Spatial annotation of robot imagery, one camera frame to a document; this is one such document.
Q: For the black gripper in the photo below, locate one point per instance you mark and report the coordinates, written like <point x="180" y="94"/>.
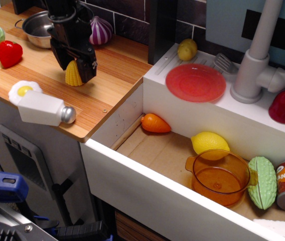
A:
<point x="70" y="40"/>

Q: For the yellow toy corn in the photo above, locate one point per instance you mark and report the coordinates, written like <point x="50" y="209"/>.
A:
<point x="72" y="76"/>

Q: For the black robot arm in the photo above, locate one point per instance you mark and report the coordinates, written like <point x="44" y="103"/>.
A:
<point x="71" y="8"/>

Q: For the red plastic plate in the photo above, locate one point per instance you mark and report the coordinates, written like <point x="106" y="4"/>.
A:
<point x="196" y="83"/>

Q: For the purple striped toy onion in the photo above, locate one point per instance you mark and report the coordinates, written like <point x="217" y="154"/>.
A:
<point x="101" y="31"/>

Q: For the steel pot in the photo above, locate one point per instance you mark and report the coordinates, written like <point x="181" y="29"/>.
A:
<point x="36" y="28"/>

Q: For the white salt shaker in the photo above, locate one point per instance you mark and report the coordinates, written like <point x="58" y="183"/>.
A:
<point x="39" y="108"/>

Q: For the toy fried egg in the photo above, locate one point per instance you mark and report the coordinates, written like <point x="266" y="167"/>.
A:
<point x="19" y="89"/>

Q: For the red toy strawberry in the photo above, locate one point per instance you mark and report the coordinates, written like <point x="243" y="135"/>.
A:
<point x="10" y="53"/>

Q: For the orange toy carrot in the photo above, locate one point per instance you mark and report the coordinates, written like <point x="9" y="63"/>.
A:
<point x="153" y="123"/>

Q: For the grey oven door panel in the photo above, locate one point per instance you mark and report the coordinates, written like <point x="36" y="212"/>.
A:
<point x="29" y="160"/>

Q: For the toy potato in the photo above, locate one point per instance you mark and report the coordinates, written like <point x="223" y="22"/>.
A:
<point x="187" y="49"/>

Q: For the grey toy spatula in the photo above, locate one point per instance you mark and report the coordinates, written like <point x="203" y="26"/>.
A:
<point x="224" y="64"/>

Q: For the blue clamp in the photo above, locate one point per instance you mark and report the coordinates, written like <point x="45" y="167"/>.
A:
<point x="13" y="188"/>

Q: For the yellow toy lemon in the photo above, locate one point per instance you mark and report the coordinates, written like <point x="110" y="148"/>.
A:
<point x="210" y="145"/>

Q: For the grey toy faucet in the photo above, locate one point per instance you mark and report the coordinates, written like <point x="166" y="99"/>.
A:
<point x="254" y="73"/>

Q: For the orange transparent plastic pot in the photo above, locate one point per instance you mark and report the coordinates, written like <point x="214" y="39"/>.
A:
<point x="221" y="176"/>

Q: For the green toy bitter gourd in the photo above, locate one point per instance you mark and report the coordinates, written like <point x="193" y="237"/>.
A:
<point x="263" y="194"/>

